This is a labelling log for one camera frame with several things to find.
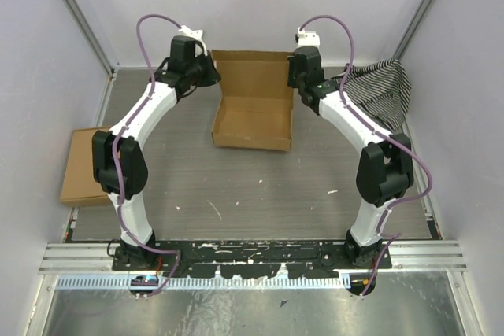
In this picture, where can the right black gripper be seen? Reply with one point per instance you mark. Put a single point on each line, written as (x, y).
(290, 66)

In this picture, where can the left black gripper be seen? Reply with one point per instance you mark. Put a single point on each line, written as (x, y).
(213, 75)

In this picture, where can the brown cardboard box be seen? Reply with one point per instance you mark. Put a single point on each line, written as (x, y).
(79, 188)
(256, 106)

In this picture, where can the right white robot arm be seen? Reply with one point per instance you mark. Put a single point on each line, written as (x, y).
(385, 167)

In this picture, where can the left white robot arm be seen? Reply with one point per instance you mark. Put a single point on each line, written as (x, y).
(118, 163)

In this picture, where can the folded brown cardboard box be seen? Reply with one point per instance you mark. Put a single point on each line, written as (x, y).
(79, 188)

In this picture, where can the striped cloth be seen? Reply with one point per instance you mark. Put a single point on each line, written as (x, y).
(382, 91)

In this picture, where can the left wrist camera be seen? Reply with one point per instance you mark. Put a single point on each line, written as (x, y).
(186, 47)

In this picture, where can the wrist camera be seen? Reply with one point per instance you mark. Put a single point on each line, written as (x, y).
(186, 47)
(305, 38)

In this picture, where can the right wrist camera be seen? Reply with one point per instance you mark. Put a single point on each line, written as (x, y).
(305, 38)

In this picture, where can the left aluminium corner post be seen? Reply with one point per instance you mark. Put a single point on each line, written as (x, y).
(85, 28)

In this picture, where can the aluminium corner post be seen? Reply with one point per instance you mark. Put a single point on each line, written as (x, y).
(85, 28)
(412, 28)

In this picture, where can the right aluminium corner post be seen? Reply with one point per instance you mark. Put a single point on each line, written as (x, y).
(412, 28)

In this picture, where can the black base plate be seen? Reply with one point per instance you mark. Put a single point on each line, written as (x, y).
(250, 259)

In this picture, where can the aluminium front rail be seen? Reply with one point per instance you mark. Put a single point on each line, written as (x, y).
(402, 255)

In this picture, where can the slotted cable duct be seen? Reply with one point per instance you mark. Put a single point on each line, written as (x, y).
(131, 282)

